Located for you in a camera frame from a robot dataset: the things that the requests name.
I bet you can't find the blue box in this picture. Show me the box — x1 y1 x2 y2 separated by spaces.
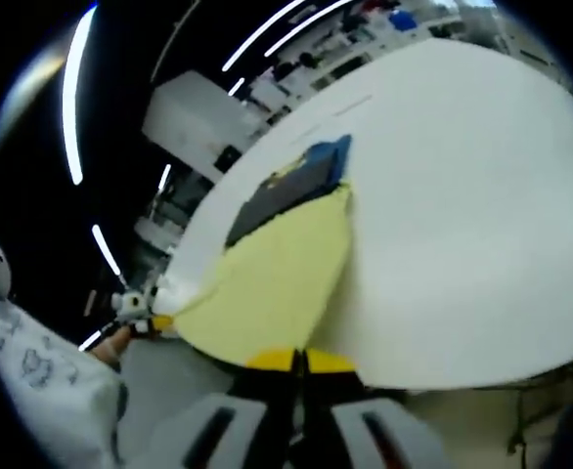
388 10 418 30

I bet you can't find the white shelving with clutter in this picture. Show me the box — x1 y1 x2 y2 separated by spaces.
237 0 463 118

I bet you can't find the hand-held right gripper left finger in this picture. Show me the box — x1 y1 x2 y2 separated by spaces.
168 346 301 469

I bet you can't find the black cabinet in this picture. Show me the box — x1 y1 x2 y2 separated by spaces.
215 146 243 172

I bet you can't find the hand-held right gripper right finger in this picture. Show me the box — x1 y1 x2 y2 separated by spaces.
303 347 457 469

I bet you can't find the dark cable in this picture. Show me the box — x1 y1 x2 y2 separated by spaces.
506 385 530 453

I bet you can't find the white square pillar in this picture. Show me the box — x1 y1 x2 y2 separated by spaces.
142 70 287 185

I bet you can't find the yellow blue grey garment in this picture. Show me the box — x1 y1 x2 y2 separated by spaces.
173 134 354 367

